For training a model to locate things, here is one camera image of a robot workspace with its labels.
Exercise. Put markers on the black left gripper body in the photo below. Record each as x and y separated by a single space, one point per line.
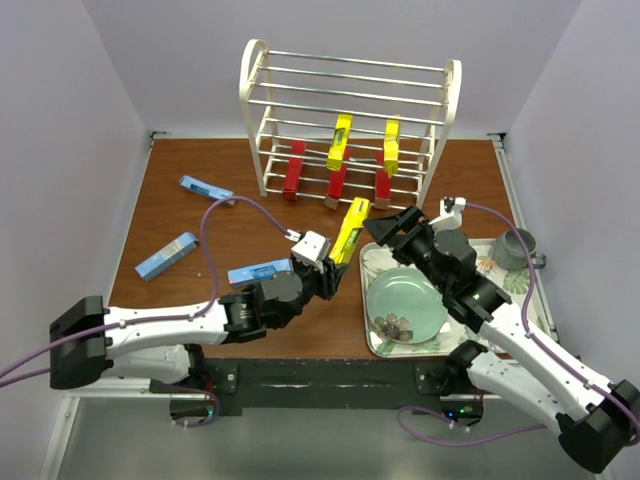
315 282

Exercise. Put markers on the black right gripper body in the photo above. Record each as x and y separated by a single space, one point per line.
416 249

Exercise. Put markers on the yellow toothpaste box edge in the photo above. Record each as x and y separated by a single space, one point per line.
350 231

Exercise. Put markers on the red toothpaste box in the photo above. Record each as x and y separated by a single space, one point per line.
382 195
336 183
294 169

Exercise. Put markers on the yellow toothpaste box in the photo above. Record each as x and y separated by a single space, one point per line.
391 147
339 142

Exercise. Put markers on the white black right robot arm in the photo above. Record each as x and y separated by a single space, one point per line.
592 417

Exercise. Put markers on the cream metal-rod shelf rack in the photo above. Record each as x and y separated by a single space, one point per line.
333 128

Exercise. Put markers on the green ceramic plate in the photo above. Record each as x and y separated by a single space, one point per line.
403 307

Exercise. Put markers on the blue toothpaste box centre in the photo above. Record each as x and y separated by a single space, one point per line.
249 274

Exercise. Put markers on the grey ceramic mug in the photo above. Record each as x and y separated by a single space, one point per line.
508 253

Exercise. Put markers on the leaf-pattern serving tray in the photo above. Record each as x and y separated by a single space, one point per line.
374 260

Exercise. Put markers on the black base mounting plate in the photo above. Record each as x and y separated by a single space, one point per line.
337 384

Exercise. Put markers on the light blue toothpaste box far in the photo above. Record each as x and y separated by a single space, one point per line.
204 189

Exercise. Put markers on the blue silver toothpaste box left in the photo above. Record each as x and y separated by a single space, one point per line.
167 256

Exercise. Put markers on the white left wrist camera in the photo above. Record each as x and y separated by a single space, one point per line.
309 248

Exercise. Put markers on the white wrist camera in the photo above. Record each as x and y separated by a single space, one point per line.
309 248
450 214

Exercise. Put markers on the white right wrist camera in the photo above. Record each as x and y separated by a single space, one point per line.
450 214

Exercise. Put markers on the aluminium frame rail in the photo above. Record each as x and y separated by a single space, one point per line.
303 419

